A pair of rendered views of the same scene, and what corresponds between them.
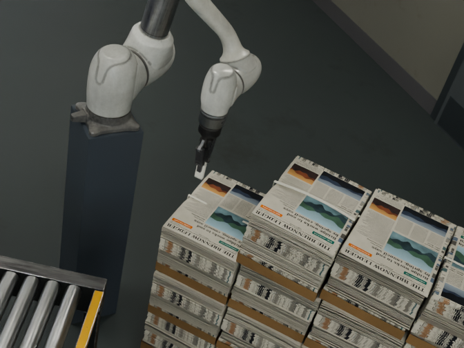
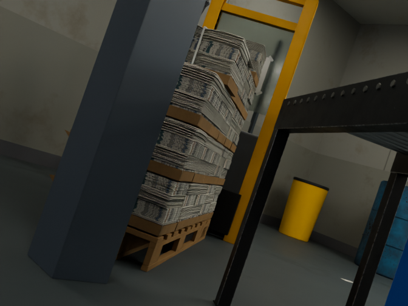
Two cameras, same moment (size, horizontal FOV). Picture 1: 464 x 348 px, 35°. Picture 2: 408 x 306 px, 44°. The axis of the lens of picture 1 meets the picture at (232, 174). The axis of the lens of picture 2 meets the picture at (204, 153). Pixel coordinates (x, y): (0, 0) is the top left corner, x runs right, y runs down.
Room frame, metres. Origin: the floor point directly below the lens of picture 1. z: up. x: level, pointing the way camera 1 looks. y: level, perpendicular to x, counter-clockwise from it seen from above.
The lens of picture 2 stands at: (1.94, 2.17, 0.47)
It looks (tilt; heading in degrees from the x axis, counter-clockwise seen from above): 1 degrees up; 264
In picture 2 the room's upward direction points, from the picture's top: 19 degrees clockwise
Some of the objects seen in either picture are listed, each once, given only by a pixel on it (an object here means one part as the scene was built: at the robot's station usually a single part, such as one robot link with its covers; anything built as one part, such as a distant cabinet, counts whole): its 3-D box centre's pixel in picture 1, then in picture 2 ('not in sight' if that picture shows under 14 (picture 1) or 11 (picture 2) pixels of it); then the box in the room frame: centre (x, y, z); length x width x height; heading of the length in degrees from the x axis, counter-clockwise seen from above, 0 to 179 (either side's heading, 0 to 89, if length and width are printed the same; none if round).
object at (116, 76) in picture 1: (113, 76); not in sight; (2.07, 0.47, 1.17); 0.18 x 0.16 x 0.22; 160
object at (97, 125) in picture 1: (102, 112); not in sight; (2.04, 0.49, 1.03); 0.22 x 0.18 x 0.06; 126
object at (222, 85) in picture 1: (221, 86); not in sight; (1.97, 0.10, 1.30); 0.13 x 0.11 x 0.16; 160
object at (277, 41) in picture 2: not in sight; (244, 62); (1.48, -1.56, 1.28); 0.57 x 0.01 x 0.65; 164
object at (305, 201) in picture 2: not in sight; (302, 209); (-0.03, -3.72, 0.34); 0.44 x 0.43 x 0.68; 126
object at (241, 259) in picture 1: (285, 262); (218, 82); (1.73, -0.24, 0.86); 0.29 x 0.16 x 0.04; 72
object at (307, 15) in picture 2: not in sight; (271, 120); (1.17, -1.45, 0.93); 0.09 x 0.09 x 1.85; 74
